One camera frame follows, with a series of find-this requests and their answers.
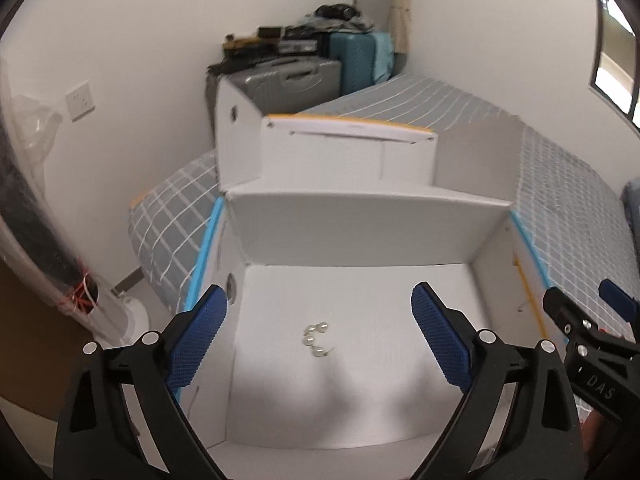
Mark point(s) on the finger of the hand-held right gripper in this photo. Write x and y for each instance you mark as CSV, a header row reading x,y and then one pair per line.
x,y
567,312
620,302

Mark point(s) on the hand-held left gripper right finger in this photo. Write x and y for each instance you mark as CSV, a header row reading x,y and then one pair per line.
x,y
440,340

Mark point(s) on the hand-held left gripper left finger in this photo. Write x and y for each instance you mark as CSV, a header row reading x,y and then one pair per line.
x,y
200,340

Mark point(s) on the white box with blue tape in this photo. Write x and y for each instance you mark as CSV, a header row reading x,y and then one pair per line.
x,y
350,230

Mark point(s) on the white round stand base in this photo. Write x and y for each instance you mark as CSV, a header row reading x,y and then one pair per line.
x,y
125,320

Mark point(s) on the grey checked bed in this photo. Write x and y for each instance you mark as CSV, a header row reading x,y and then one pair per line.
x,y
565,200

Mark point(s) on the white box with orange tape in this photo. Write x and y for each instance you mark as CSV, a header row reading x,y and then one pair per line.
x,y
325,160

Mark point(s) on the plastic wrapped roll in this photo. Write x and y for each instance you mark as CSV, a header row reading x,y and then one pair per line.
x,y
30,200

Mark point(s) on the dark framed window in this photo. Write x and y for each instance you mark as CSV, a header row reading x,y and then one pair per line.
x,y
617,70

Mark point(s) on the grey suitcase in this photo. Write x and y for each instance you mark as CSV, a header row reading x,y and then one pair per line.
x,y
295,80

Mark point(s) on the light blue cloth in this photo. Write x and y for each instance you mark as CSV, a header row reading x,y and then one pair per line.
x,y
384,57

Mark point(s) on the teal suitcase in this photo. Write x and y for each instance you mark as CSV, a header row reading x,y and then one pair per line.
x,y
350,60

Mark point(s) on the pile of black electronics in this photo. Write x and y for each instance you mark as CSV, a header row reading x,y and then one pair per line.
x,y
265,42

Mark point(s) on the beige curtain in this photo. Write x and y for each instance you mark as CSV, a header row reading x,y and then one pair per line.
x,y
401,5

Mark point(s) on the black bag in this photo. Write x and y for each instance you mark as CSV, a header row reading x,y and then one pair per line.
x,y
337,11

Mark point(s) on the white wall socket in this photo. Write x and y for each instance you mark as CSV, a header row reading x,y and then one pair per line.
x,y
80,101

